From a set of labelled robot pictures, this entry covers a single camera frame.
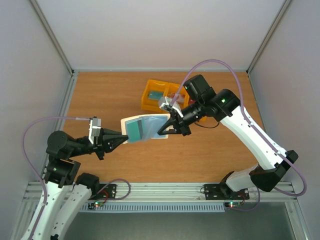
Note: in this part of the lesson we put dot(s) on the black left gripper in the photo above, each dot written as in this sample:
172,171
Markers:
109,142

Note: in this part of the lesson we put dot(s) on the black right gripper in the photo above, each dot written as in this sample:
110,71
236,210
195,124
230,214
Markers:
181,123

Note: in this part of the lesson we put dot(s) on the teal green credit card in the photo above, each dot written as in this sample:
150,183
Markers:
134,130

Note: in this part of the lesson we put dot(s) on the beige card holder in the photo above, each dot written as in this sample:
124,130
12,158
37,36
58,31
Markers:
151,124

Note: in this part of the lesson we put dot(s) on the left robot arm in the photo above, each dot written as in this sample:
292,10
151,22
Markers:
64,192

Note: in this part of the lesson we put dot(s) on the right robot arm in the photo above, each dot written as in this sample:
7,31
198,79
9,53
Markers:
273,161

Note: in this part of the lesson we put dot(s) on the green card in bin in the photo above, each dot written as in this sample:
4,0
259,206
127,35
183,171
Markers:
155,95

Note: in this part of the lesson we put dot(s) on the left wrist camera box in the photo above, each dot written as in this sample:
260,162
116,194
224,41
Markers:
94,129

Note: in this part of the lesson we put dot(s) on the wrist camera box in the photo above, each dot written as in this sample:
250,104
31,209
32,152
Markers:
166,103
94,129

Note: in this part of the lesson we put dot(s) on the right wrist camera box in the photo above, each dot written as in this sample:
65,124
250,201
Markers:
166,103

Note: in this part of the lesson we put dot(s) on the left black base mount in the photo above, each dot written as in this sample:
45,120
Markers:
108,192

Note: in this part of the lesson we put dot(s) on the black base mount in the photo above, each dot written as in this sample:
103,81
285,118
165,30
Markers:
214,191
108,192

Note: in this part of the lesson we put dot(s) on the aluminium front rail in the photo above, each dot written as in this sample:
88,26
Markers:
158,192

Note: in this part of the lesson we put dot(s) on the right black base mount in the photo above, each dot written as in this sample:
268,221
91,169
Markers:
214,191

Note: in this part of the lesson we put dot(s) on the grey slotted cable duct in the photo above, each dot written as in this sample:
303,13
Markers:
154,207

